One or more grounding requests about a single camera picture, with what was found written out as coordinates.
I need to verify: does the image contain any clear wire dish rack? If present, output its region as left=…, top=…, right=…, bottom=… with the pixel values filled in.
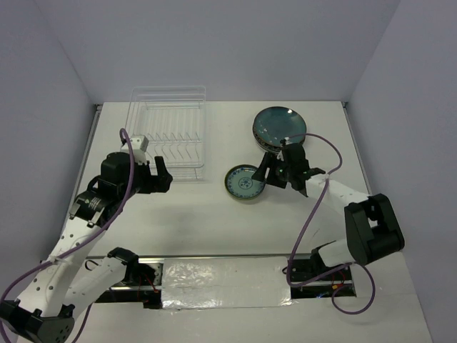
left=125, top=86, right=206, bottom=182

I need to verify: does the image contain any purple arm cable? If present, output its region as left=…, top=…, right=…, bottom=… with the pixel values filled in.
left=0, top=128, right=136, bottom=343
left=284, top=132, right=376, bottom=315

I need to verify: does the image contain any dark green plate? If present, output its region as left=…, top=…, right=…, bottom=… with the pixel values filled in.
left=224, top=164, right=265, bottom=200
left=252, top=106, right=307, bottom=140

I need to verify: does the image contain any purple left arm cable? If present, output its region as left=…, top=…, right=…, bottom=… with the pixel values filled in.
left=0, top=128, right=136, bottom=343

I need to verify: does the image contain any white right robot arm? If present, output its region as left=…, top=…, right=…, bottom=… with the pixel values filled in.
left=253, top=143, right=405, bottom=279

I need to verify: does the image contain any blue white floral plate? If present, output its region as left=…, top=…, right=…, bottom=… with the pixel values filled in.
left=255, top=136, right=306, bottom=155

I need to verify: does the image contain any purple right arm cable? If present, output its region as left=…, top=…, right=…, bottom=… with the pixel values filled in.
left=284, top=132, right=376, bottom=315

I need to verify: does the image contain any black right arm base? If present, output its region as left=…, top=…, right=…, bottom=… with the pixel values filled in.
left=290, top=258, right=356, bottom=300

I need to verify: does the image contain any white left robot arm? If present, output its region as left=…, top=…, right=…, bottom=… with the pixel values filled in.
left=1, top=152, right=173, bottom=342

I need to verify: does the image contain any silver foil sheet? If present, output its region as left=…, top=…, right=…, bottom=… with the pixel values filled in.
left=161, top=257, right=292, bottom=309

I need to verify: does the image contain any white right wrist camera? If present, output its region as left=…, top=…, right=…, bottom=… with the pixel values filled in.
left=276, top=136, right=290, bottom=163

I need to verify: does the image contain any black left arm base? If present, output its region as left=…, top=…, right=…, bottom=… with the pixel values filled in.
left=96, top=257, right=164, bottom=309

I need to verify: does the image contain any lime green plate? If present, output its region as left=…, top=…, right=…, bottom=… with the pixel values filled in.
left=229, top=194, right=263, bottom=205

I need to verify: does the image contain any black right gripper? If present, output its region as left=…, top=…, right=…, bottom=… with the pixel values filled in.
left=251, top=151, right=293, bottom=189

